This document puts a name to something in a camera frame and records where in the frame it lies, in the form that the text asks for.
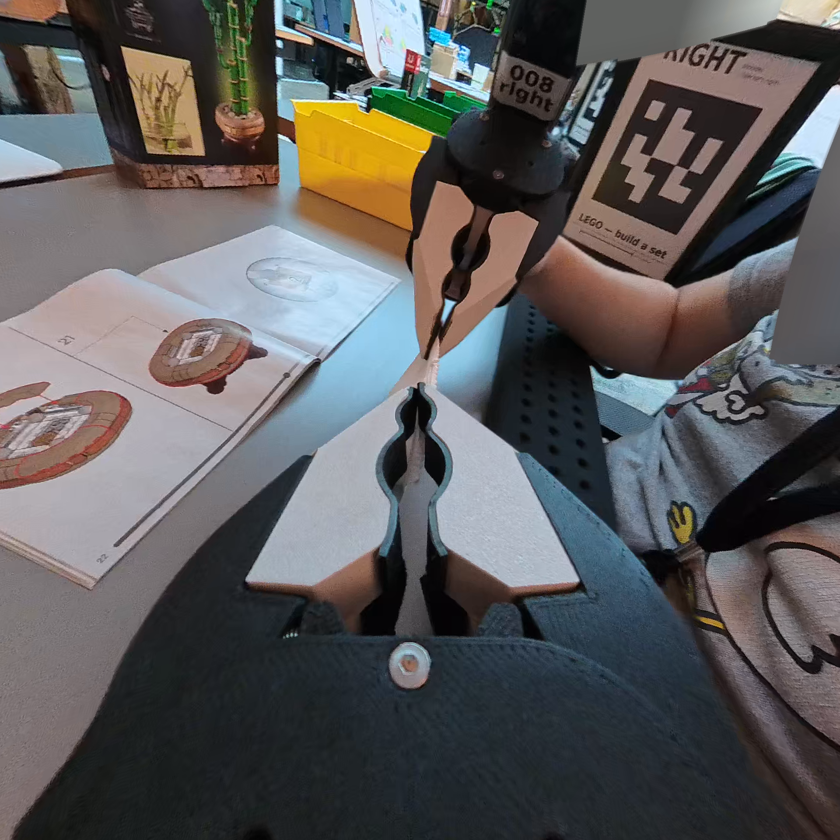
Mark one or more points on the small instruction board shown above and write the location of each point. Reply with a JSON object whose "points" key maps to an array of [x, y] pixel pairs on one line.
{"points": [[394, 33]]}

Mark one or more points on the black toy set box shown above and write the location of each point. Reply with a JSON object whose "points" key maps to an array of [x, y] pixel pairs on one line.
{"points": [[177, 39]]}

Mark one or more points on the person's grey printed t-shirt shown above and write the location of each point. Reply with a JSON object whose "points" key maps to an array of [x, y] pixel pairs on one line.
{"points": [[754, 459]]}

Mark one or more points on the yellow plastic bin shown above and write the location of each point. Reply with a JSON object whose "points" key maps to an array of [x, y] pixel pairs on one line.
{"points": [[354, 157]]}

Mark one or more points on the black and white marker sign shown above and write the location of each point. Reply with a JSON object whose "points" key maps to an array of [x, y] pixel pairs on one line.
{"points": [[689, 151]]}

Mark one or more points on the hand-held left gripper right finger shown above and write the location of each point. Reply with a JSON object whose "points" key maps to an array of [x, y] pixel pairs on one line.
{"points": [[505, 525]]}

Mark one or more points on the open instruction booklet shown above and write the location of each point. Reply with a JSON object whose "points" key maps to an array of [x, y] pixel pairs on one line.
{"points": [[197, 426]]}

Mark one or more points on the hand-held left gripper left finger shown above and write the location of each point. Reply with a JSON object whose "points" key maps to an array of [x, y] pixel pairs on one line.
{"points": [[321, 525]]}

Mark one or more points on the green plastic bin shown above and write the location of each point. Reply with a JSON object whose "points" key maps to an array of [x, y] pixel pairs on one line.
{"points": [[413, 105]]}

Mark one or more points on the white paper bag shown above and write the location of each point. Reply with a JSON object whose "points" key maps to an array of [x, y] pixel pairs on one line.
{"points": [[428, 373]]}

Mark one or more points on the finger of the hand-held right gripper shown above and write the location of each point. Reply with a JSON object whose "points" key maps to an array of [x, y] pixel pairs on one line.
{"points": [[505, 256], [436, 249]]}

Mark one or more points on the person's right forearm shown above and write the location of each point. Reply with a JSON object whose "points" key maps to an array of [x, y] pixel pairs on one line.
{"points": [[623, 308]]}

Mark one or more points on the grey desk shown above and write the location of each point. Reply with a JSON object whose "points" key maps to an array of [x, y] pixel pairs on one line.
{"points": [[65, 229]]}

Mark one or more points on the black mesh chair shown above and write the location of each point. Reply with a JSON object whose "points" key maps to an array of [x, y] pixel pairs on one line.
{"points": [[544, 394]]}

